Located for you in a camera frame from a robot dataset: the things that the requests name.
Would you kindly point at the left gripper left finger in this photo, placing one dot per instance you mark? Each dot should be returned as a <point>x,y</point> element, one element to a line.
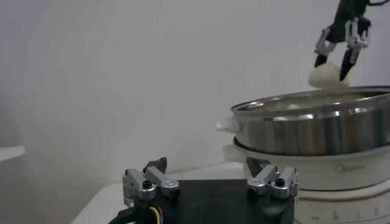
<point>158,179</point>

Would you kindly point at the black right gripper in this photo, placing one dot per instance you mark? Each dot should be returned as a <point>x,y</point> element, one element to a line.
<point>347,12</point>

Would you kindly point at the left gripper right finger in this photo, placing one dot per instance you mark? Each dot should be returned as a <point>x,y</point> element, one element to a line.
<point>268,179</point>

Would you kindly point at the white steamed baozi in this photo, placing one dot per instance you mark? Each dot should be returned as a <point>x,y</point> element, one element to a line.
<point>326,77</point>

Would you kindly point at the stainless steel steamer basket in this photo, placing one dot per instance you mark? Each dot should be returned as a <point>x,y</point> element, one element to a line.
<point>304,134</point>

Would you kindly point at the white electric cooking pot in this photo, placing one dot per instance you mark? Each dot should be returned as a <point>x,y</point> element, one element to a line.
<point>335,182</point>

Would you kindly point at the white side desk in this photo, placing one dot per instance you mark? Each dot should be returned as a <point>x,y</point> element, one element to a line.
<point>10,152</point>

